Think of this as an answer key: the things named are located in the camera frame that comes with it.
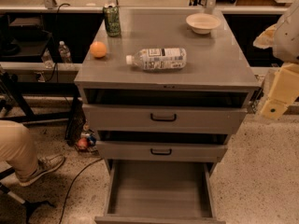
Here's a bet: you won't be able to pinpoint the orange fruit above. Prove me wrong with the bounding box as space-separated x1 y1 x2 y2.
90 41 107 58

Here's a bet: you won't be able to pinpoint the red apple on floor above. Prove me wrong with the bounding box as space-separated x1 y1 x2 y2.
77 138 89 150

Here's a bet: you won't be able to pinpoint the grey middle drawer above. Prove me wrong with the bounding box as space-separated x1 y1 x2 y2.
96 141 227 162

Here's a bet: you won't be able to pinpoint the grey sneaker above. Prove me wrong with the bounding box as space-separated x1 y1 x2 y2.
17 154 65 187

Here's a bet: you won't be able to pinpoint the black stool leg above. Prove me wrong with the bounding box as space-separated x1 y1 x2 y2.
0 167 53 224

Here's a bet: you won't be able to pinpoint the grey drawer cabinet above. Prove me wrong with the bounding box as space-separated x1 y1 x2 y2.
75 7 258 224

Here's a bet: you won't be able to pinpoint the grey top drawer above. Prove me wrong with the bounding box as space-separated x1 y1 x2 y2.
83 105 247 134

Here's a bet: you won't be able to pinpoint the blue object on floor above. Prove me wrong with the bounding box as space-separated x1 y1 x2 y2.
87 135 96 147

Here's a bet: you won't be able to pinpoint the green drink can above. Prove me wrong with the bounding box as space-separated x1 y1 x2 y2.
103 3 121 37

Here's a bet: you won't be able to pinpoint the small water bottle on shelf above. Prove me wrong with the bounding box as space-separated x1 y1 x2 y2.
59 41 72 63

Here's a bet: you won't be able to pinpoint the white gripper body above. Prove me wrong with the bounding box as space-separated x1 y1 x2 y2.
268 63 299 107

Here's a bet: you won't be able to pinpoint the clear plastic water bottle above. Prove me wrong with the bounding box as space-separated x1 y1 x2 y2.
126 48 187 72

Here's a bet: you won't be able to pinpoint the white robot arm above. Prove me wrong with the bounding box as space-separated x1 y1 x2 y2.
253 0 299 119

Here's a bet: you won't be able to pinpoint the black floor cable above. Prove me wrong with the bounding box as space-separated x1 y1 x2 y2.
57 158 104 224

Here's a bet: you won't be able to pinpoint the grey open bottom drawer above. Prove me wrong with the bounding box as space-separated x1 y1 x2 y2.
94 161 226 224

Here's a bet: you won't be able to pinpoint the person leg beige trousers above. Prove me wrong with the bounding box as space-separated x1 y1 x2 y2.
0 120 38 183

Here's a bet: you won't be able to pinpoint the white bowl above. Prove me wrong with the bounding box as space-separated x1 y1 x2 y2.
186 13 221 35

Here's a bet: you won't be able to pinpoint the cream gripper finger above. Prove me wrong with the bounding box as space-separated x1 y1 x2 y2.
260 99 288 119

